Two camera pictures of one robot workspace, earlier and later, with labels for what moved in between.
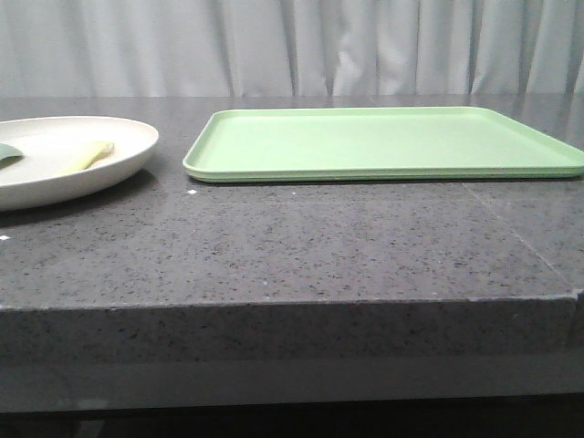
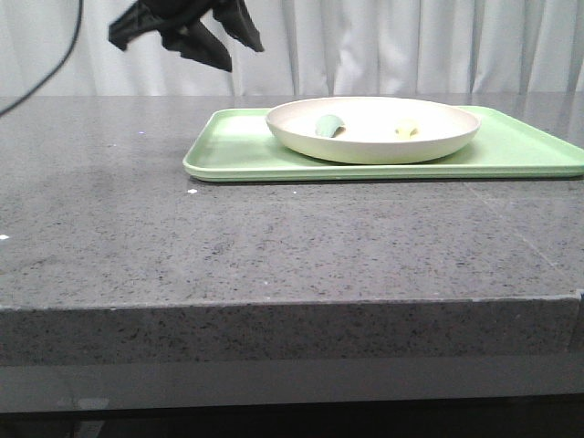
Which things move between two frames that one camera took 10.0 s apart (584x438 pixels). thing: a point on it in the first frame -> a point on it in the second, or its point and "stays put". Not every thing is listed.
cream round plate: (49, 142) -> (370, 130)
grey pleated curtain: (291, 47) stays put
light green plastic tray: (378, 144) stays put
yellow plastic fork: (87, 156) -> (406, 130)
